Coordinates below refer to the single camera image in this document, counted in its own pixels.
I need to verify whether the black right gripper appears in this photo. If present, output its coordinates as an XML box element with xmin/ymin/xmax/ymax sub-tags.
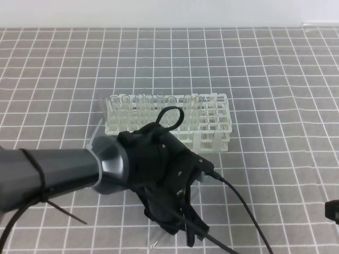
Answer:
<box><xmin>325</xmin><ymin>199</ymin><xmax>339</xmax><ymax>225</ymax></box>

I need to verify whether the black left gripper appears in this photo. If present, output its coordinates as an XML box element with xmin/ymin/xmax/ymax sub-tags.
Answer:
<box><xmin>118</xmin><ymin>124</ymin><xmax>214</xmax><ymax>247</ymax></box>

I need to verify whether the clear glass test tube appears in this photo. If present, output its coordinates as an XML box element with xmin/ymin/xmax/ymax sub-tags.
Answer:
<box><xmin>148</xmin><ymin>240</ymin><xmax>159</xmax><ymax>249</ymax></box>

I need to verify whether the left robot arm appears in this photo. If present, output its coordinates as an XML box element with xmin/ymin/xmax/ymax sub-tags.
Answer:
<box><xmin>1</xmin><ymin>123</ymin><xmax>214</xmax><ymax>246</ymax></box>

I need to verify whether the white plastic test tube rack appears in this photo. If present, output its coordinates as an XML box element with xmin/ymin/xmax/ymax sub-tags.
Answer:
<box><xmin>105</xmin><ymin>93</ymin><xmax>232</xmax><ymax>153</ymax></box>

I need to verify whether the grey checkered tablecloth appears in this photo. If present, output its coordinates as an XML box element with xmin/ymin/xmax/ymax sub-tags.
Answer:
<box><xmin>1</xmin><ymin>24</ymin><xmax>338</xmax><ymax>253</ymax></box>

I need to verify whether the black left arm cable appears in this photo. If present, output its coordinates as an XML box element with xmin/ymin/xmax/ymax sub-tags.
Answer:
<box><xmin>0</xmin><ymin>105</ymin><xmax>275</xmax><ymax>254</ymax></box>

